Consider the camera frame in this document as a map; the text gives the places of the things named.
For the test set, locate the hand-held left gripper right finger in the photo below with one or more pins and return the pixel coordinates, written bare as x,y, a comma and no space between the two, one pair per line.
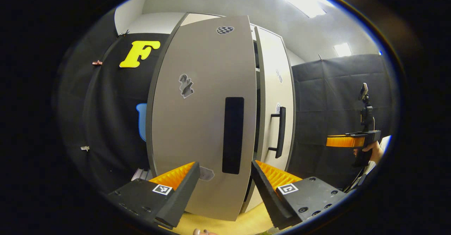
264,189

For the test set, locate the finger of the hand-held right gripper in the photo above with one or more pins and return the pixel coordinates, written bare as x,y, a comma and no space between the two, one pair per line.
343,141

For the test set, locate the small pink clip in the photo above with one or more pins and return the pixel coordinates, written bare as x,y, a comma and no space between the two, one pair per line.
97,62

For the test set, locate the small ceiling light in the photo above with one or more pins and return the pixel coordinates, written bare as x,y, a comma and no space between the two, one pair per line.
342,49

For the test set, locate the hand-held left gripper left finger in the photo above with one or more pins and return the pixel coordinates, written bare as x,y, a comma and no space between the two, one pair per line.
183,189

